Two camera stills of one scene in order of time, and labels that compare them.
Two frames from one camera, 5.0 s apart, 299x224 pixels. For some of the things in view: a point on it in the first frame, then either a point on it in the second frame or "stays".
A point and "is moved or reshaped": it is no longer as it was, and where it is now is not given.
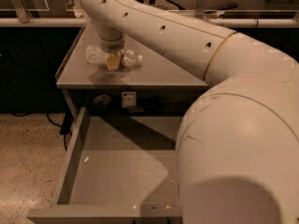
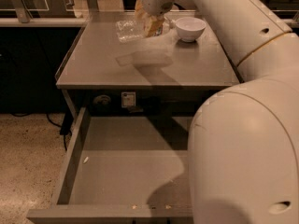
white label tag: x=128 y=99 stays
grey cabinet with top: x=159 y=84 stays
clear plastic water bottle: x=96 y=55 is moved or reshaped
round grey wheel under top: x=104 y=98 stays
